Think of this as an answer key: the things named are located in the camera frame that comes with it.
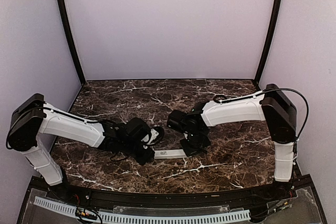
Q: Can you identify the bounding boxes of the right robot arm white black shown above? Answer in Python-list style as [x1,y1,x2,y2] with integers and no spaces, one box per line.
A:
[167,84,307,200]

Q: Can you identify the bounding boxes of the left black frame post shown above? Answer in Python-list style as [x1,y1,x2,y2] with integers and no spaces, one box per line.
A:
[57,0,86,85]

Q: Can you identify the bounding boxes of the black front rail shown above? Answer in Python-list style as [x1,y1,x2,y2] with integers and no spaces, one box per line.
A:
[59,186,276,208]

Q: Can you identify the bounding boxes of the white remote control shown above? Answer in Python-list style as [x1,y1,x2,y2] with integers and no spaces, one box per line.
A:
[154,149,187,159]

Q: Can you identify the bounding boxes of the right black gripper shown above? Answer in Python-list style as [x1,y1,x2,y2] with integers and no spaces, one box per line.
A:
[180,130,211,157]

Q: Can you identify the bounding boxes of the white slotted cable duct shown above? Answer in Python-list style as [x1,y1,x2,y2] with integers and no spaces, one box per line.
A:
[33,196,250,224]

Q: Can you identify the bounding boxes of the black frame post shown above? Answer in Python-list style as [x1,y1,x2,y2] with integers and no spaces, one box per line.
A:
[57,0,86,85]
[253,0,281,90]

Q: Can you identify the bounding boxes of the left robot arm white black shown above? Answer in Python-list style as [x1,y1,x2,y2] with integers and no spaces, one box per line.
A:
[6,93,164,201]

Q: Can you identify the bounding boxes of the right black frame post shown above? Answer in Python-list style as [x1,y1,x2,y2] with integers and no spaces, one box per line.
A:
[253,0,281,90]

